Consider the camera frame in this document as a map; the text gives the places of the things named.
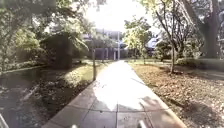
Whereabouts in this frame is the building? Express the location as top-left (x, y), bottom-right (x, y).
top-left (79, 28), bottom-right (129, 62)

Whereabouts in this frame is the pale pole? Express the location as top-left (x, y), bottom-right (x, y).
top-left (116, 31), bottom-right (121, 62)

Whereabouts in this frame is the grey paving slab path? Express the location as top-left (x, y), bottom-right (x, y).
top-left (40, 59), bottom-right (188, 128)

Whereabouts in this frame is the shaded grass patch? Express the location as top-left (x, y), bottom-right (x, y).
top-left (19, 61), bottom-right (111, 128)

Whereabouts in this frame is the dark hedge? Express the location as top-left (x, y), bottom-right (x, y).
top-left (39, 32), bottom-right (76, 70)

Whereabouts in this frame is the thin-trunked tree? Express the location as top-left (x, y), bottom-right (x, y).
top-left (146, 0), bottom-right (201, 75)

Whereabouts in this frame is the leaf-covered ground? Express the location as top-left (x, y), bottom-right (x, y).
top-left (128, 61), bottom-right (224, 128)

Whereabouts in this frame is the low green hedge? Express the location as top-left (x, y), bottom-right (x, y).
top-left (176, 57), bottom-right (224, 71)

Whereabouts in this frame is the grey side road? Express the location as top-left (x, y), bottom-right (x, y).
top-left (159, 63), bottom-right (224, 82)

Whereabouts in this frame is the row of trees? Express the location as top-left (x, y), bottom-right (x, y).
top-left (0, 0), bottom-right (101, 73)

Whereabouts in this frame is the large thick-trunked tree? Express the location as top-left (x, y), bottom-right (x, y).
top-left (179, 0), bottom-right (224, 60)

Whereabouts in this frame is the dark asphalt road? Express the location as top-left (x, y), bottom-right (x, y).
top-left (0, 65), bottom-right (51, 128)

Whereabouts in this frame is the thin dark post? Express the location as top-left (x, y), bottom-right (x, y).
top-left (92, 48), bottom-right (98, 82)

